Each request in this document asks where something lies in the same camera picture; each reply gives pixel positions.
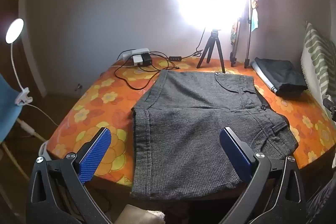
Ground grey checked pants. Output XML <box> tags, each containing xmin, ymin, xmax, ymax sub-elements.
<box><xmin>130</xmin><ymin>70</ymin><xmax>300</xmax><ymax>199</ymax></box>

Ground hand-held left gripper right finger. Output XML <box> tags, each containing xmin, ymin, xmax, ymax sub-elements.
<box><xmin>219</xmin><ymin>127</ymin><xmax>306</xmax><ymax>224</ymax></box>

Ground black tripod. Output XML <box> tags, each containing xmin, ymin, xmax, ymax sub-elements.
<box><xmin>196</xmin><ymin>28</ymin><xmax>226</xmax><ymax>73</ymax></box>

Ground yellow patterned hanging cloth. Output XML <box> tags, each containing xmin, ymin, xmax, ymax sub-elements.
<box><xmin>230</xmin><ymin>22</ymin><xmax>240</xmax><ymax>45</ymax></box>

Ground teal hanging cloth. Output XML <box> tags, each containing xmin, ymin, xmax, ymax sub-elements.
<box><xmin>251</xmin><ymin>9</ymin><xmax>259</xmax><ymax>31</ymax></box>

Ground beige cushion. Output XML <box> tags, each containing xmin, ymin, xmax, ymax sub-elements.
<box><xmin>117</xmin><ymin>204</ymin><xmax>166</xmax><ymax>224</ymax></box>

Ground folded dark pants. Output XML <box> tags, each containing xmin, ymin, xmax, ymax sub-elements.
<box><xmin>255</xmin><ymin>57</ymin><xmax>308</xmax><ymax>96</ymax></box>

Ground blue chair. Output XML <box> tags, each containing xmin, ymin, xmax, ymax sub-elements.
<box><xmin>0</xmin><ymin>73</ymin><xmax>48</xmax><ymax>180</ymax></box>

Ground white lamp cable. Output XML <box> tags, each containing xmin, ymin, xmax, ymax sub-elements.
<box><xmin>30</xmin><ymin>103</ymin><xmax>59</xmax><ymax>127</ymax></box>

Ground metal stand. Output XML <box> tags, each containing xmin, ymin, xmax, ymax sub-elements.
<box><xmin>230</xmin><ymin>0</ymin><xmax>254</xmax><ymax>69</ymax></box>

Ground ring light cable with controller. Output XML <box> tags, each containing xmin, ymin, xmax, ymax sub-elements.
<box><xmin>168</xmin><ymin>27</ymin><xmax>206</xmax><ymax>62</ymax></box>

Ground white clip lamp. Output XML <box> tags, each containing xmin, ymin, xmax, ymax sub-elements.
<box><xmin>5</xmin><ymin>18</ymin><xmax>33</xmax><ymax>105</ymax></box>

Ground pale folded cloth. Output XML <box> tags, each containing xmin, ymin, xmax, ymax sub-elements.
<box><xmin>251</xmin><ymin>61</ymin><xmax>279</xmax><ymax>94</ymax></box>

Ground green striped white pillow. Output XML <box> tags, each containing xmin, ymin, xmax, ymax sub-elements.
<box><xmin>301</xmin><ymin>22</ymin><xmax>336</xmax><ymax>109</ymax></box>

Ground black charger cable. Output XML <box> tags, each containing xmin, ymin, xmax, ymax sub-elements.
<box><xmin>114</xmin><ymin>51</ymin><xmax>181</xmax><ymax>90</ymax></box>

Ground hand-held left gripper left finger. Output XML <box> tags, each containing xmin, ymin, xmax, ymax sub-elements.
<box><xmin>25</xmin><ymin>127</ymin><xmax>116</xmax><ymax>224</ymax></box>

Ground orange floral bed sheet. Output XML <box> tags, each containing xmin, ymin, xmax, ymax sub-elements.
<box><xmin>49</xmin><ymin>56</ymin><xmax>336</xmax><ymax>186</ymax></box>

